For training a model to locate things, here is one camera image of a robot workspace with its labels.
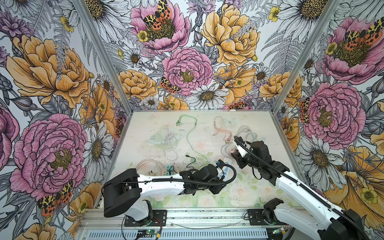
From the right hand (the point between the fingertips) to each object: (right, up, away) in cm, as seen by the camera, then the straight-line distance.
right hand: (235, 157), depth 82 cm
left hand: (-9, -14, -3) cm, 16 cm away
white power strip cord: (+17, +13, +27) cm, 34 cm away
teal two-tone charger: (-35, -7, -2) cm, 35 cm away
